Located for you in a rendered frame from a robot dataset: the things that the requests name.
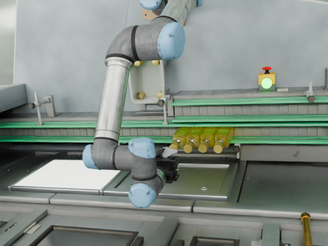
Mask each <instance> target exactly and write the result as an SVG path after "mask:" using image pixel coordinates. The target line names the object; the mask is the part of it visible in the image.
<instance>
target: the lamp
mask: <svg viewBox="0 0 328 246"><path fill-rule="evenodd" d="M271 86H272V80H271V79H270V78H264V79H263V80H262V87H263V88H270V87H271Z"/></svg>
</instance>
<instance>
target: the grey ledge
mask: <svg viewBox="0 0 328 246"><path fill-rule="evenodd" d="M240 160H241V161H281V162H328V144H272V143H243V144H241V149H240Z"/></svg>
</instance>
